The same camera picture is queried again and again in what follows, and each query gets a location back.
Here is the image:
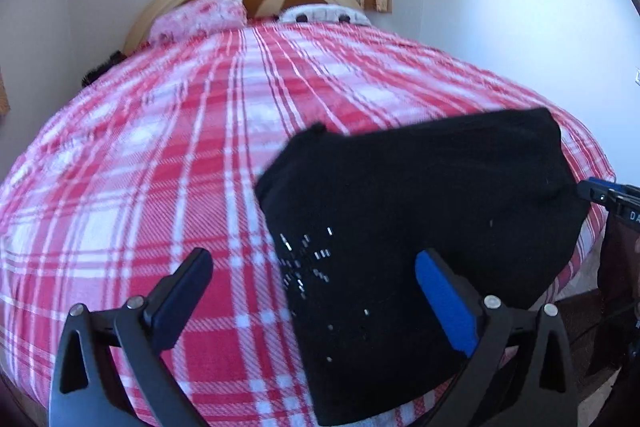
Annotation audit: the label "dark bundle beside bed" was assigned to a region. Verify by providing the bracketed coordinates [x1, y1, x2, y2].
[81, 51, 127, 88]

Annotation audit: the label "white patterned pillow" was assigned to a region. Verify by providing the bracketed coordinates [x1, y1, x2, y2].
[278, 3, 371, 26]

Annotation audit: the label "black pants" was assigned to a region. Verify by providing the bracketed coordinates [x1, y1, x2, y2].
[255, 108, 589, 426]

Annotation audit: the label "red white plaid bedspread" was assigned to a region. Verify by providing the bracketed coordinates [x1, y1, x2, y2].
[0, 17, 618, 427]

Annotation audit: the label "side window curtain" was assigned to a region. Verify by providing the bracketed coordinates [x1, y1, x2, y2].
[0, 74, 11, 117]

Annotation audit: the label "pink floral pillow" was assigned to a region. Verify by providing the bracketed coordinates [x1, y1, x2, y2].
[148, 0, 247, 44]

